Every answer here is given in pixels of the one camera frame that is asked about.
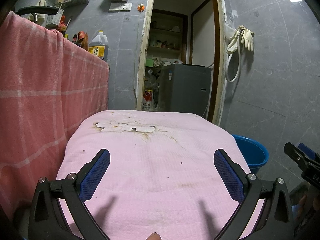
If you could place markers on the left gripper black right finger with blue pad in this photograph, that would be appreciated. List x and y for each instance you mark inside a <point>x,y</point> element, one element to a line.
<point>264,210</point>

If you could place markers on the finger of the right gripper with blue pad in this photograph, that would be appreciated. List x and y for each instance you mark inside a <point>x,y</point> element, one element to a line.
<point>301,154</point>

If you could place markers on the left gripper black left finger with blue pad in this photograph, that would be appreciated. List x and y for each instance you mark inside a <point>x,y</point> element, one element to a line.
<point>47,220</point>

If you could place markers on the person's right hand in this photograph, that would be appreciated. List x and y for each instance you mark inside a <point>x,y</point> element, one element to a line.
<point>305,206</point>

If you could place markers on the blue plastic bucket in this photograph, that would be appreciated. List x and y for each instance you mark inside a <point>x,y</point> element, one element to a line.
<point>255,154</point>

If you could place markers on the pink floral table cloth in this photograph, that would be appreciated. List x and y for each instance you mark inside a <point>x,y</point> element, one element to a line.
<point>161,178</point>

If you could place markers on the grey washing machine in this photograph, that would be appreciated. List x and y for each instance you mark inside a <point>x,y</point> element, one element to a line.
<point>184,88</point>

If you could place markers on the red white rice sack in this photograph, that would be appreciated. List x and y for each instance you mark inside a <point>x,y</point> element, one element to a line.
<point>148,103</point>

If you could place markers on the white rubber gloves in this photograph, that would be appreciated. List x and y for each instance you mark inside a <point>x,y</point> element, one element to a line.
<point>241,35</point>

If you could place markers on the pink checked towel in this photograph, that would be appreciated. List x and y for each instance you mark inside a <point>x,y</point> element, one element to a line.
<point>49,86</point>

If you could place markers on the green box on shelf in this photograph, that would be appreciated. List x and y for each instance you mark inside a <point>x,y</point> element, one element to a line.
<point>149,62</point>

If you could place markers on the brown sauce packet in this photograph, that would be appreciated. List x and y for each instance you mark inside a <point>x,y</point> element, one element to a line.
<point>83,40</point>

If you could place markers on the large soy sauce jug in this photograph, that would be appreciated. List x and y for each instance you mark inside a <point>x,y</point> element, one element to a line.
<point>99,46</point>

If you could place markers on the dark sauce bottle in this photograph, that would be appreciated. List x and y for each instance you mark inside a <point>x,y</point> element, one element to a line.
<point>75,37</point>

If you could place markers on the metal grater box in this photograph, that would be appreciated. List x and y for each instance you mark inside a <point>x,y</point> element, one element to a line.
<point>53,21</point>

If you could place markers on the wooden door frame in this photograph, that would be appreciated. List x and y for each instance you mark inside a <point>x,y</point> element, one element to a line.
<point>217,98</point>

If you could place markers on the orange wall hook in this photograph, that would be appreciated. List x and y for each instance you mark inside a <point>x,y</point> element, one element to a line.
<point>141,8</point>

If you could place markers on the wall switch plate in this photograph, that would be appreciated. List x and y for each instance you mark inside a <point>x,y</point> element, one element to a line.
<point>117,7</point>

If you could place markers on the black pan handle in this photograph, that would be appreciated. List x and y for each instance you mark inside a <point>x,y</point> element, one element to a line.
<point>47,10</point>

